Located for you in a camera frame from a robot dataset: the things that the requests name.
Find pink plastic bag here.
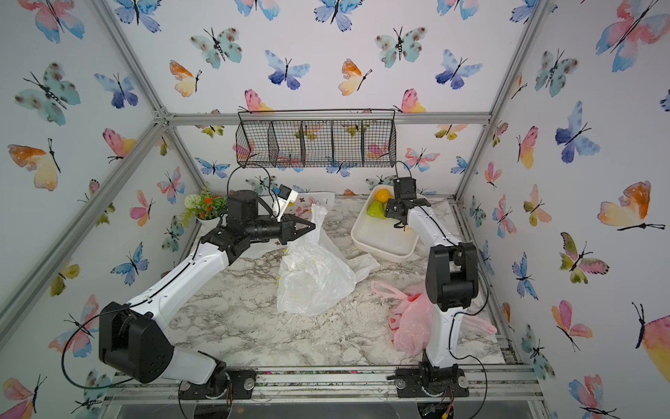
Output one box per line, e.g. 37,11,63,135
370,280,498,357

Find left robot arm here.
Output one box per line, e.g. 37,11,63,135
99,185,316,396

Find green pear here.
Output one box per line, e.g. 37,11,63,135
366,200,386,219

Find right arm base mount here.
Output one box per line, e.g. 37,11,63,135
387,361,469,400

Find black wire basket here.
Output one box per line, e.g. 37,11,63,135
233,108,397,169

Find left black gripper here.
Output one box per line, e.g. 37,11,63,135
244,213,315,248

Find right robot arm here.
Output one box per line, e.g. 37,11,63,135
385,176,479,368

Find white plastic tray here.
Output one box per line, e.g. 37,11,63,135
351,184,419,264

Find potted flower plant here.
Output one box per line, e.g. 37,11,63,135
180,183,228,227

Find white printed plastic bag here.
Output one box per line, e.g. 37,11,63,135
257,188,335,221

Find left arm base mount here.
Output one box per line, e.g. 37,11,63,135
178,368,258,402

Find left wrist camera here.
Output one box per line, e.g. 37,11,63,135
272,184,298,221

